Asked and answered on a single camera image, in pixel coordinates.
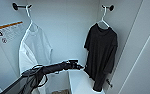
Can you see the black t-shirt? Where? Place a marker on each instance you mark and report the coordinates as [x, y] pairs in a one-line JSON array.
[[101, 53]]

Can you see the white hanger with black shirt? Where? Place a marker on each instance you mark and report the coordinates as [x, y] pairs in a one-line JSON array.
[[104, 20]]

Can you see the white wardrobe door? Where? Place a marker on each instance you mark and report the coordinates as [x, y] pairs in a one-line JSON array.
[[141, 66]]

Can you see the white inner shelf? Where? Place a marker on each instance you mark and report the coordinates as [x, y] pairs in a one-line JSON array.
[[79, 83]]

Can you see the white wardrobe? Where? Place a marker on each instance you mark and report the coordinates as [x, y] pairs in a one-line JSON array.
[[67, 36]]

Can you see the white t-shirt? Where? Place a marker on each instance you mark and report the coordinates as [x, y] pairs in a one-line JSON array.
[[36, 46]]

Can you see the orange white warning label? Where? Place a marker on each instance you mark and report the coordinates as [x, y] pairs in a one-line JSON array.
[[9, 31]]

